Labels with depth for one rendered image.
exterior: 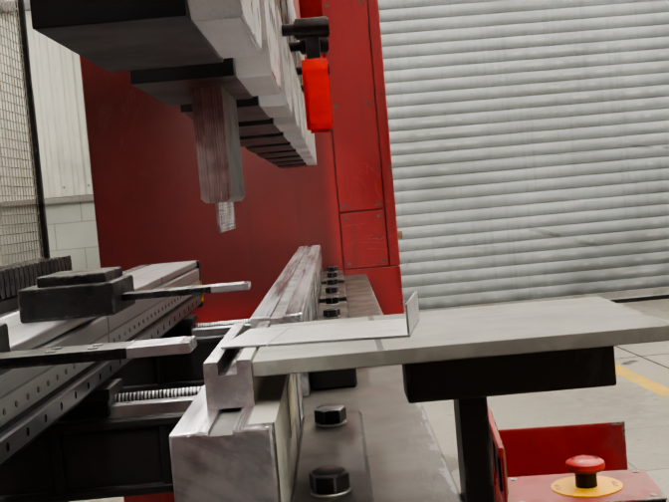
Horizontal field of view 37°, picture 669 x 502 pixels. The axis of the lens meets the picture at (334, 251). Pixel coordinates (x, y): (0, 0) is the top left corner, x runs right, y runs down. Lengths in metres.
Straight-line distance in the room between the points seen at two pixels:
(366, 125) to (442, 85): 5.67
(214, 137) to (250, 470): 0.22
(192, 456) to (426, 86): 7.97
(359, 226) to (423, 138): 5.63
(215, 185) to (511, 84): 8.03
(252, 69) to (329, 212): 2.24
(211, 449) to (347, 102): 2.33
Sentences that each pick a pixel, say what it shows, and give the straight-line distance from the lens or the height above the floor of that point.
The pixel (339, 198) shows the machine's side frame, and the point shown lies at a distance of 2.86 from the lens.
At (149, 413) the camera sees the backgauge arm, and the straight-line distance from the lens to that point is 1.33.
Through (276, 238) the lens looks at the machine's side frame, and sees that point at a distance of 2.87.
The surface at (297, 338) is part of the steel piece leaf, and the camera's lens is 0.70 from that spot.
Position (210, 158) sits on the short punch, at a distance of 0.67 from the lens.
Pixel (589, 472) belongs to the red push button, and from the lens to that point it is 1.07.
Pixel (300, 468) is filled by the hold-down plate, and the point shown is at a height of 0.91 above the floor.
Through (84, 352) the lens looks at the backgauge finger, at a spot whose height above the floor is 1.00.
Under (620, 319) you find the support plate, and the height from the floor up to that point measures 1.00.
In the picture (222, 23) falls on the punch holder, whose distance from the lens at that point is 0.45.
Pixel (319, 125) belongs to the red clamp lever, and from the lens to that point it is 0.86.
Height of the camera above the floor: 1.10
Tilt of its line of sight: 3 degrees down
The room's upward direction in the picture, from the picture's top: 5 degrees counter-clockwise
